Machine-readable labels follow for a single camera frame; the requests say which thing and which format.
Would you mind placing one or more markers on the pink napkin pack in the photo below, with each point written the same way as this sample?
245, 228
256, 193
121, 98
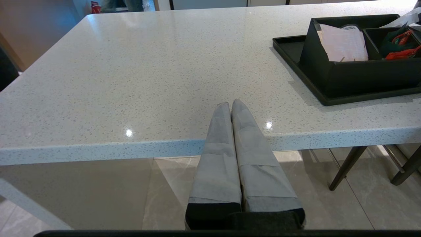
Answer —
343, 44

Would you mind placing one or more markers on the white sachet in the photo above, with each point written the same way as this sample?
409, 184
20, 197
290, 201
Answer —
404, 19

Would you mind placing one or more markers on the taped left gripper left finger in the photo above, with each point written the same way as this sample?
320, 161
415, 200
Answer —
215, 171

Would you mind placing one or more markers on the black serving tray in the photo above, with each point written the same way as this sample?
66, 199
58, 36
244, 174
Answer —
289, 49

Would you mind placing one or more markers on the red fire extinguisher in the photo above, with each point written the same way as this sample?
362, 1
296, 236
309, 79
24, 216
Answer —
96, 7

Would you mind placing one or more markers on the dark metal furniture leg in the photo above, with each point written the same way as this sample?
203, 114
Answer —
347, 168
408, 168

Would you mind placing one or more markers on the person in dark clothes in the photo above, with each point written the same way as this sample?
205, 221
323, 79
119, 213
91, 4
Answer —
7, 72

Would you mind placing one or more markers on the black organizer box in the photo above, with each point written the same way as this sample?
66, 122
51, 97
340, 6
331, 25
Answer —
355, 77

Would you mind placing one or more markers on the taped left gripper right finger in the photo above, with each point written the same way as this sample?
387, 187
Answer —
263, 174

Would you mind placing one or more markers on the brown wooden door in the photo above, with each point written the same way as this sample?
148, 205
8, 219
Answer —
36, 29

